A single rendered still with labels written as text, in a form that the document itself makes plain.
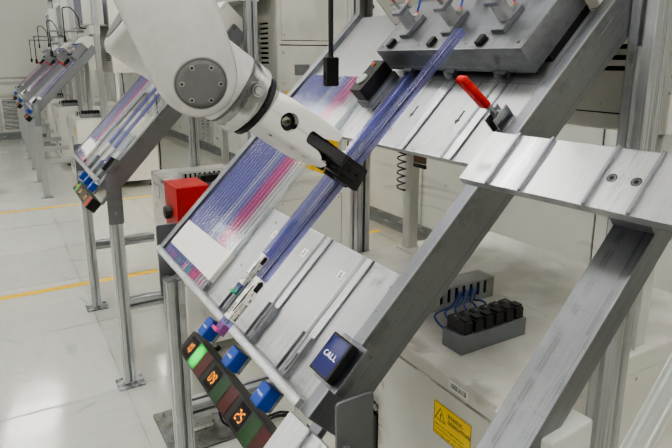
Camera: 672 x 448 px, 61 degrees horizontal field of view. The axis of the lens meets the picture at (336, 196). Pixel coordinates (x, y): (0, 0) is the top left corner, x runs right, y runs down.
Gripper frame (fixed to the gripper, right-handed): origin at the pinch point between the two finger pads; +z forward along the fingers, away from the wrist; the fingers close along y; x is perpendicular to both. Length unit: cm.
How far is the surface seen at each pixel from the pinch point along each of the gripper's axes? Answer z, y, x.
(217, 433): 64, 89, 73
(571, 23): 16.2, -5.9, -34.9
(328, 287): 9.7, 3.8, 14.1
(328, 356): 4.1, -10.2, 20.1
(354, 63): 16, 45, -28
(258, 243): 9.6, 27.9, 14.4
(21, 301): 27, 233, 101
